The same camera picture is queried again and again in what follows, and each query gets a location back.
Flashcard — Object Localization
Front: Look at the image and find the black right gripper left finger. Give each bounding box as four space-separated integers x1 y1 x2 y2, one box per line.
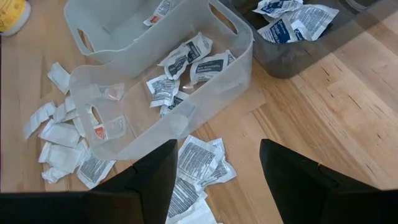
83 139 178 224

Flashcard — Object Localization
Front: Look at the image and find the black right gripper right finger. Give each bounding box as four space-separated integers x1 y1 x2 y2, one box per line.
259 139 384 224

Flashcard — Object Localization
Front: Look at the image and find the white packet black text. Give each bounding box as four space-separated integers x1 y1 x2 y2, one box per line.
176 135 224 187
76 149 116 190
157 43 191 81
146 74 181 109
183 32 214 65
198 138 237 189
285 3 340 42
166 177 208 220

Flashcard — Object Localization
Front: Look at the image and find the white paper packet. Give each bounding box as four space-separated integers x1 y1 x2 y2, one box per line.
166 198 218 224
23 101 57 140
38 119 81 149
38 141 88 174
47 61 72 95
52 96 78 124

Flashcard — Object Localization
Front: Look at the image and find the clear red print packet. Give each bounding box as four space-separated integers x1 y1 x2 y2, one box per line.
93 114 127 141

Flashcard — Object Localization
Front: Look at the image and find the crumpled translucent packet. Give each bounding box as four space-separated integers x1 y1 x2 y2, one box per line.
41 167 71 184

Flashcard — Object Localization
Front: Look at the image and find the translucent white packet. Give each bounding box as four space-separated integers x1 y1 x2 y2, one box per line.
159 90 190 118

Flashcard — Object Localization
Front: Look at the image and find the narrow white strip packet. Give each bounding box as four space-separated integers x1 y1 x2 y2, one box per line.
73 116 86 138

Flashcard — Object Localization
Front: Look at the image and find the small red dot packet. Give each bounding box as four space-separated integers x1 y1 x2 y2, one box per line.
99 83 126 101

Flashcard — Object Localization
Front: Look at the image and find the clear plastic bin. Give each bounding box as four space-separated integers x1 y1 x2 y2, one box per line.
68 0 254 161

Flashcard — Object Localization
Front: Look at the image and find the dark smoked plastic bin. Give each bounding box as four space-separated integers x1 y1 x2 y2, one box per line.
228 0 398 79

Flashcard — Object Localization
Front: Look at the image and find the black label packet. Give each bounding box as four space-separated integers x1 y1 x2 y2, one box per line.
189 49 236 85

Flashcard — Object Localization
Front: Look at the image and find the blue print packet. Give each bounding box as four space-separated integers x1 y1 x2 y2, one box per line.
257 17 299 44
252 0 304 19

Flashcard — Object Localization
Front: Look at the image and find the light grey plastic bin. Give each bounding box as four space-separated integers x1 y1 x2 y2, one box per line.
63 0 215 65

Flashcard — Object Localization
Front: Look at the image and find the yellow wipes canister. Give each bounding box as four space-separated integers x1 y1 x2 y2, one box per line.
0 0 32 37

